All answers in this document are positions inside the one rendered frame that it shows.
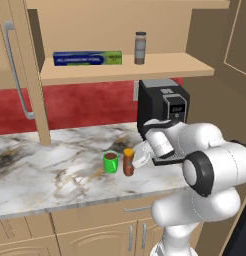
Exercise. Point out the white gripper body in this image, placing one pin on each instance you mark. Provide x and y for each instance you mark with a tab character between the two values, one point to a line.
142	155

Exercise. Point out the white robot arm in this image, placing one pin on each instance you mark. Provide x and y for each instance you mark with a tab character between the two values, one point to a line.
211	166

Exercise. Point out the brown bottle with orange cap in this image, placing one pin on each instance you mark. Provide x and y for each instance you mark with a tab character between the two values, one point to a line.
128	164

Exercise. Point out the green mug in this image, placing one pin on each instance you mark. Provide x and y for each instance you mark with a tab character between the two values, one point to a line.
110	163

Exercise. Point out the beige panelled cabinet door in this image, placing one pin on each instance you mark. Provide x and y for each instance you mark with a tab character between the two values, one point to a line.
221	83

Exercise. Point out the brown cinnamon bottle, dark cap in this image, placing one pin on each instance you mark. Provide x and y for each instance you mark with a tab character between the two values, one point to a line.
140	46

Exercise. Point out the black coffee machine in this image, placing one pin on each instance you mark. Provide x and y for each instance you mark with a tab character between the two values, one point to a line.
155	100

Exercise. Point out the beige drawer front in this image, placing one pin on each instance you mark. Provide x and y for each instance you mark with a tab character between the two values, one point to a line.
95	211

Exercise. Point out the beige base cupboard door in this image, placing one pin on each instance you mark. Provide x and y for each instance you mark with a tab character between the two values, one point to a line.
25	238
95	241
151	238

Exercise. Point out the blue and green foil box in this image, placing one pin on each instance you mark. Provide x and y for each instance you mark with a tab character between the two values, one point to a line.
85	58

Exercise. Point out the black appliance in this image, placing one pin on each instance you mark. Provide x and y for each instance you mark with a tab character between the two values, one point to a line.
240	233

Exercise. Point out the beige open wall cabinet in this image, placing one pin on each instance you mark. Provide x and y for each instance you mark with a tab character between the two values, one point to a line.
128	68

